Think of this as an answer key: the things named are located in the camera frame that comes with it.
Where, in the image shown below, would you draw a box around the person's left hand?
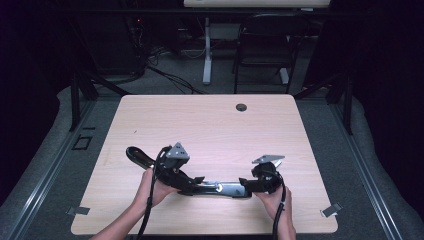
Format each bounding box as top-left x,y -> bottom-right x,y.
133,168 -> 182,210

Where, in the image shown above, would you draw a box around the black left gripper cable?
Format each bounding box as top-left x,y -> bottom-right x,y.
135,145 -> 172,240

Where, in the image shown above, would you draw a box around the grey tape piece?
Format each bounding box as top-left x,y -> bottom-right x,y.
320,202 -> 344,218
66,206 -> 91,217

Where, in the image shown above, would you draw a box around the white desk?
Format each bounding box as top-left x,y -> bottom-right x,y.
183,0 -> 331,86

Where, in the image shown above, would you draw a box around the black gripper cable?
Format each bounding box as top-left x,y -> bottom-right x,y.
263,169 -> 288,240
135,145 -> 172,240

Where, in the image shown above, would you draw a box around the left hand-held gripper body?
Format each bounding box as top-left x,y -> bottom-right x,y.
153,142 -> 197,195

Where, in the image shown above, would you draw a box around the black stapler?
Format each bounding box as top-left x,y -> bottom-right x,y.
125,145 -> 253,200

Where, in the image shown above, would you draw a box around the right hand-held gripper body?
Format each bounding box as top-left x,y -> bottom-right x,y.
250,154 -> 286,195

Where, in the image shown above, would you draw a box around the black folding chair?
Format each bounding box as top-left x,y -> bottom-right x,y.
232,13 -> 309,95

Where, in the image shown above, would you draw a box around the black metal stand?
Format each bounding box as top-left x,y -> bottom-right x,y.
68,71 -> 131,133
293,71 -> 354,136

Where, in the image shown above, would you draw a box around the person's right hand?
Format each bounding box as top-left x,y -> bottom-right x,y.
254,185 -> 293,222

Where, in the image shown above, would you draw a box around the black equipment cabinet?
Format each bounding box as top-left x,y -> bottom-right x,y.
76,13 -> 146,76

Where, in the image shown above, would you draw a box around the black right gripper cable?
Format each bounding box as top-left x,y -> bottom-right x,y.
263,169 -> 288,240

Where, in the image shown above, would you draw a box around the black floor cables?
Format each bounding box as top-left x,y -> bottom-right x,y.
146,64 -> 208,96

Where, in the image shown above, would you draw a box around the grey metal floor rail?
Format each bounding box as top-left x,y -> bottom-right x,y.
0,99 -> 98,240
328,99 -> 405,240

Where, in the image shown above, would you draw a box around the black tape square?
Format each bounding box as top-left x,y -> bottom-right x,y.
71,134 -> 93,151

